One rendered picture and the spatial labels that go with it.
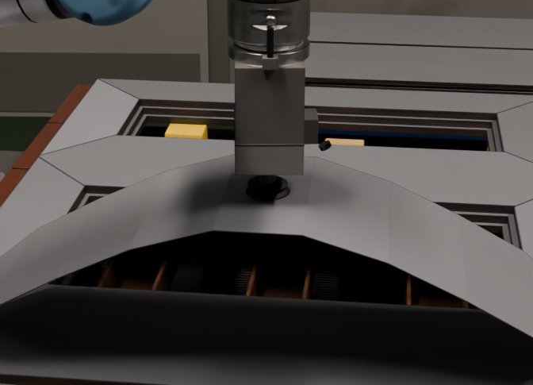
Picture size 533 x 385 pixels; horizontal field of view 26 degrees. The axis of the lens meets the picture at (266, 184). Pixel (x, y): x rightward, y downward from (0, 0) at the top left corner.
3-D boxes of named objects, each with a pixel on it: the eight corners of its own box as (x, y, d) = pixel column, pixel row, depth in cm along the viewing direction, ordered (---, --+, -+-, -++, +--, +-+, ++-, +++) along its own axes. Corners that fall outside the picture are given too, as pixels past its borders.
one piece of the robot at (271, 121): (340, 28, 100) (335, 201, 106) (331, 1, 108) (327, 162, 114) (227, 29, 99) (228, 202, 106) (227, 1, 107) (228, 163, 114)
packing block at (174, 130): (208, 146, 185) (207, 123, 183) (202, 158, 180) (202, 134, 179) (170, 144, 185) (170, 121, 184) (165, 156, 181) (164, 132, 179)
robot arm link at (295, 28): (308, -18, 106) (314, 5, 99) (307, 29, 108) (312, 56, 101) (226, -18, 106) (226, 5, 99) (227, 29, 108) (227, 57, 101)
